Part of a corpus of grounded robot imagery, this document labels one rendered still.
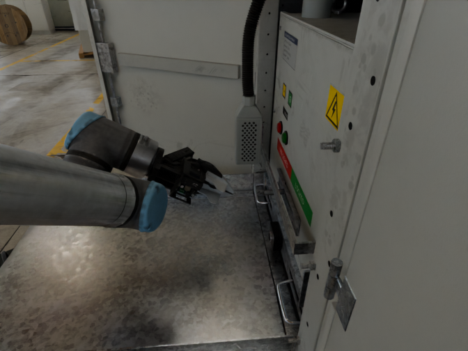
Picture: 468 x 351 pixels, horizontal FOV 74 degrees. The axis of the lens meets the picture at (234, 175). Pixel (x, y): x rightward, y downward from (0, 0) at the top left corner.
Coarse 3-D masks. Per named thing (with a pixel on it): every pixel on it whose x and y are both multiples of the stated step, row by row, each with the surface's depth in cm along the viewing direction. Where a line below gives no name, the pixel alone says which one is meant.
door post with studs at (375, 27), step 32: (384, 0) 24; (384, 32) 24; (352, 64) 30; (384, 64) 24; (352, 96) 30; (352, 128) 30; (352, 160) 30; (320, 224) 41; (320, 256) 41; (320, 288) 41
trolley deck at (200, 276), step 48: (48, 240) 86; (96, 240) 86; (144, 240) 86; (192, 240) 86; (240, 240) 86; (0, 288) 73; (48, 288) 73; (96, 288) 73; (144, 288) 73; (192, 288) 73; (240, 288) 73; (0, 336) 63; (48, 336) 63; (96, 336) 63; (144, 336) 63; (192, 336) 63; (240, 336) 63
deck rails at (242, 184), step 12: (228, 180) 103; (240, 180) 104; (252, 180) 104; (168, 192) 104; (240, 192) 105; (252, 192) 105; (276, 336) 56; (288, 336) 56; (120, 348) 54; (132, 348) 54; (144, 348) 55; (156, 348) 55; (168, 348) 55; (180, 348) 55; (192, 348) 56; (204, 348) 56; (216, 348) 56; (228, 348) 57; (240, 348) 57; (252, 348) 57; (264, 348) 58; (276, 348) 58; (288, 348) 58
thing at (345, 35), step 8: (288, 16) 67; (296, 16) 65; (336, 16) 69; (344, 16) 69; (352, 16) 69; (304, 24) 57; (312, 24) 53; (320, 24) 56; (328, 24) 56; (336, 24) 56; (344, 24) 56; (352, 24) 56; (320, 32) 49; (328, 32) 46; (336, 32) 49; (344, 32) 49; (352, 32) 49; (336, 40) 43; (344, 40) 40; (352, 40) 40; (352, 48) 38; (272, 120) 90
